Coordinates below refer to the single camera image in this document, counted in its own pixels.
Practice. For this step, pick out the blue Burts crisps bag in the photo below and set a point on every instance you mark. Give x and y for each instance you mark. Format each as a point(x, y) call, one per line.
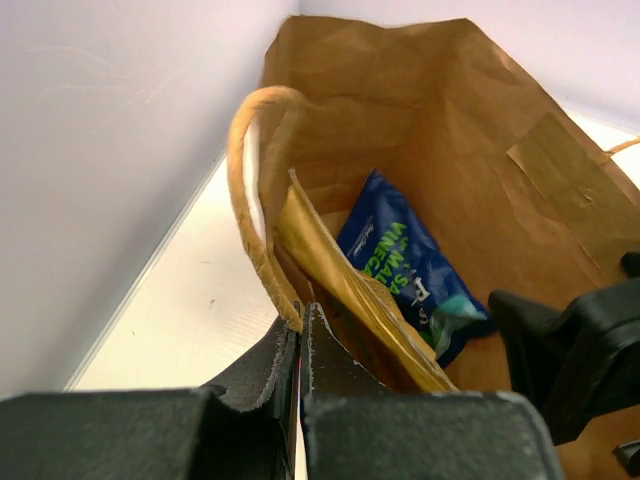
point(384, 239)

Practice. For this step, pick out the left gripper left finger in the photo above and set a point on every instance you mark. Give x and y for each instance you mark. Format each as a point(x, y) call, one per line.
point(239, 425)

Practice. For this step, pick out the tan kettle chips bag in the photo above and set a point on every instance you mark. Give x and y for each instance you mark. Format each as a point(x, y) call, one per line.
point(361, 312)

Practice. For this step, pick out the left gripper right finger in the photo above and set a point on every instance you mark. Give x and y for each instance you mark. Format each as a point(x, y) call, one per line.
point(354, 427)

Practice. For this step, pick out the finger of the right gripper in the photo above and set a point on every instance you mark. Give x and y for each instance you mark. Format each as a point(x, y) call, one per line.
point(578, 363)

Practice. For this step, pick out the red paper bag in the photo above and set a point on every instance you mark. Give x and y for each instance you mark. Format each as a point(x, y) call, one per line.
point(516, 195)

